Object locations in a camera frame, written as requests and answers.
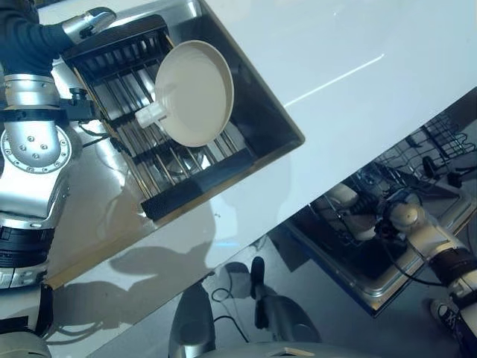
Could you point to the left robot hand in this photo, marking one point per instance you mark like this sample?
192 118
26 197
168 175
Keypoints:
26 33

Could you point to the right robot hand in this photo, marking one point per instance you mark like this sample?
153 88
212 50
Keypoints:
387 220

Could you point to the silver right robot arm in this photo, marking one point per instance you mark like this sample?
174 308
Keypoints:
439 238

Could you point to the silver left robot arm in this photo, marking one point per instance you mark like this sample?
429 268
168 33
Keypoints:
33 149

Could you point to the open stainless dishwasher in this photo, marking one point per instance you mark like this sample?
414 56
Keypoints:
357 276

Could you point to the beige plate in rack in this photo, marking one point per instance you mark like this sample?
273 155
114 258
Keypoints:
341 195
359 225

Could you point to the black roll-up sink rack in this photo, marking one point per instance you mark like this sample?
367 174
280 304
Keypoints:
123 85

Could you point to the person's shoe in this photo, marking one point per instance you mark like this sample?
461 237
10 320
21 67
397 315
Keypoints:
447 315

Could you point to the silver right robot leg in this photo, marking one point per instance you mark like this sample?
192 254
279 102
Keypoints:
283 317

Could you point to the silver robot leg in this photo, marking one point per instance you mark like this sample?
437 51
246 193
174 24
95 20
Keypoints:
192 324
283 317

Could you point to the small white plastic holder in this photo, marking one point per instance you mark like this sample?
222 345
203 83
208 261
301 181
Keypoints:
149 116

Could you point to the stainless steel sink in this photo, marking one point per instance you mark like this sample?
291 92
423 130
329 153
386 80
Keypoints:
257 100

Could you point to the beige round plate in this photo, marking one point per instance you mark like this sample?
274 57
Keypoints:
201 97

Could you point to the silver left robot leg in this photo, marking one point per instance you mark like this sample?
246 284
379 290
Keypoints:
192 324

